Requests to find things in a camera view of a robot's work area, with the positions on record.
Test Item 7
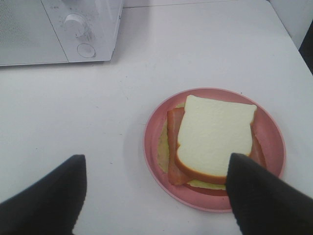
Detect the white timer knob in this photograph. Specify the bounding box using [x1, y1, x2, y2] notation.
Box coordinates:
[64, 14, 87, 37]

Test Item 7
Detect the white microwave oven body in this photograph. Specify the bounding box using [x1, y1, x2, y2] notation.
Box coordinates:
[40, 0, 123, 63]

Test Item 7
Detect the upper white power knob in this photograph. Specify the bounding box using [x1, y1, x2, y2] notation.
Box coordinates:
[62, 0, 80, 5]

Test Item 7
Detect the round white door button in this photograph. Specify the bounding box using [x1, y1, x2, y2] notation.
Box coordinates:
[77, 44, 96, 58]

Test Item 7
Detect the white microwave door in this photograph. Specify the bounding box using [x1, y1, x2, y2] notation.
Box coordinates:
[0, 0, 68, 66]

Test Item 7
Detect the toast sandwich with ham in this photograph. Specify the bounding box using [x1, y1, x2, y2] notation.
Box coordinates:
[162, 95, 266, 190]

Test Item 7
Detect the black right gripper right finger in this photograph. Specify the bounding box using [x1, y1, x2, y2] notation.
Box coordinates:
[226, 153, 313, 235]

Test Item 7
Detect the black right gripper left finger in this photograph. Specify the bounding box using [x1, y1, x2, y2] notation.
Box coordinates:
[0, 155, 87, 235]

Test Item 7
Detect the pink plate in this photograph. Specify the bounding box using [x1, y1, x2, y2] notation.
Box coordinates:
[143, 88, 286, 212]

